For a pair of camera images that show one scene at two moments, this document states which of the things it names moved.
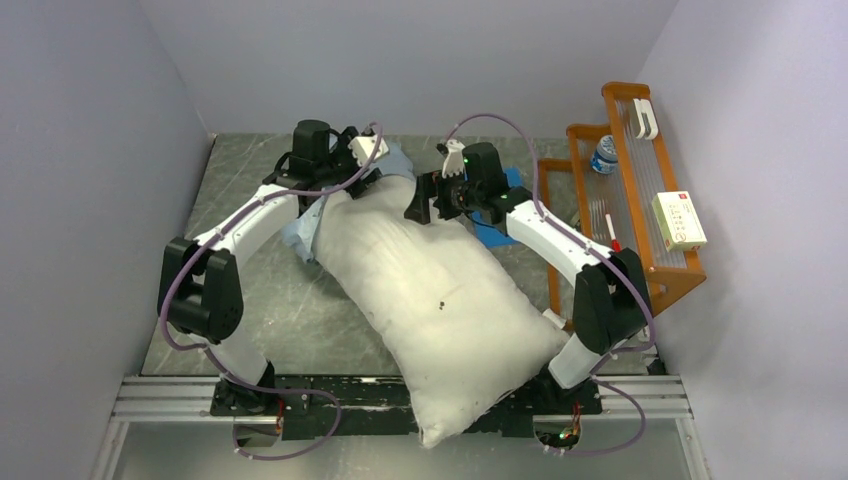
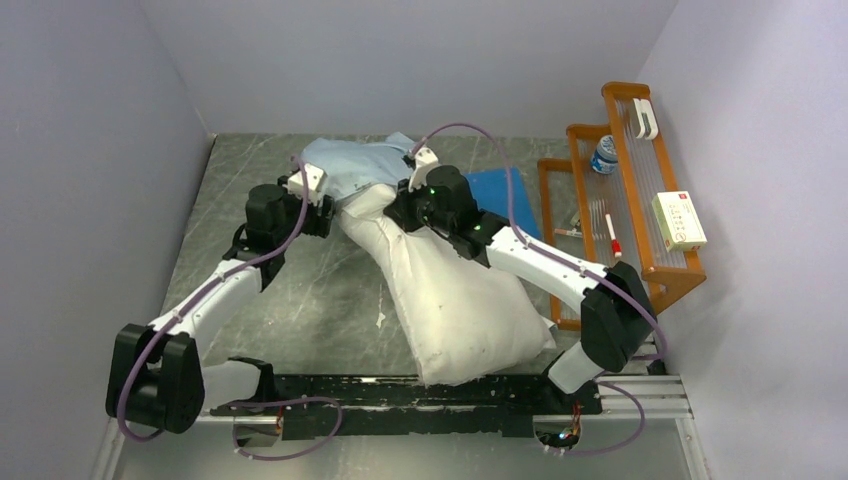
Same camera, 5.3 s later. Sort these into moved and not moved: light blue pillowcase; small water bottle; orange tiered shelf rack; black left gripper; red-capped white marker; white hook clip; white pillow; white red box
Moved: light blue pillowcase; white pillow; black left gripper
Not moved: orange tiered shelf rack; white hook clip; small water bottle; red-capped white marker; white red box
